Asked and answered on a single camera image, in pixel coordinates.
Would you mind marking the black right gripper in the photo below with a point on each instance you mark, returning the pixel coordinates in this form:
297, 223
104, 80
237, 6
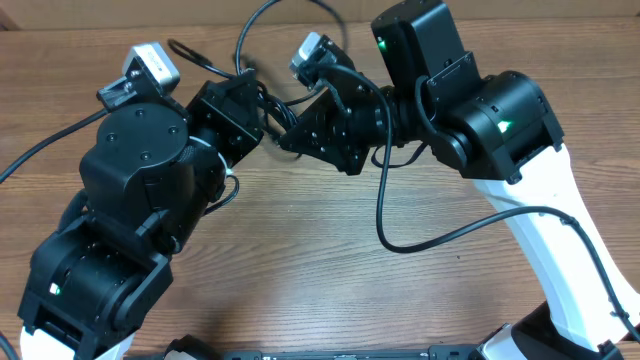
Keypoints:
330, 126

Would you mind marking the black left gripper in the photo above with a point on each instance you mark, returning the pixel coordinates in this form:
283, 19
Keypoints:
240, 130

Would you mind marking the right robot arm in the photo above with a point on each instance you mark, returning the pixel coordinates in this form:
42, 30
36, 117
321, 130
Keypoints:
500, 132

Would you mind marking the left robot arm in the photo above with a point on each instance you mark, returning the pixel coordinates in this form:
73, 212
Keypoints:
156, 169

